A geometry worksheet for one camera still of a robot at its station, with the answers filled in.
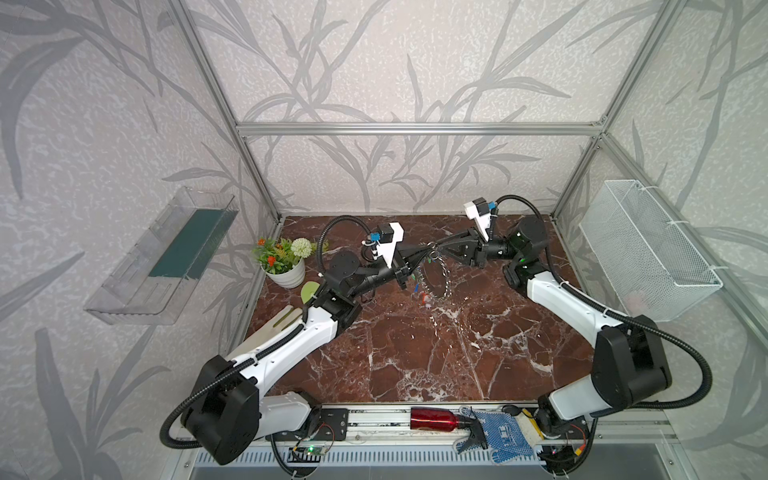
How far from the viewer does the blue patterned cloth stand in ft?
2.31

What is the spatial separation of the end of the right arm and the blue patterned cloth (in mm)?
412

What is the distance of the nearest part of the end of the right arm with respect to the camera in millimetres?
642

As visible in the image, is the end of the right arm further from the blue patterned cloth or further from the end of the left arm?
the blue patterned cloth

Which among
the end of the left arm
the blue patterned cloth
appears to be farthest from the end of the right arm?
the blue patterned cloth
